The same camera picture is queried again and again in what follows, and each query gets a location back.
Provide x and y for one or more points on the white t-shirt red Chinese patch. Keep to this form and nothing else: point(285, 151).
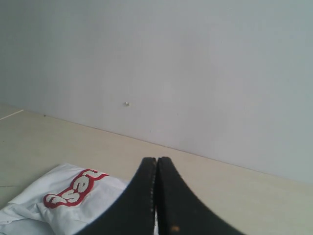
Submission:
point(62, 202)

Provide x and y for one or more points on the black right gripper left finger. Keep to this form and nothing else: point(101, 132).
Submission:
point(133, 213)

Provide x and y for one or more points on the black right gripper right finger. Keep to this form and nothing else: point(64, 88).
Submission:
point(179, 210)

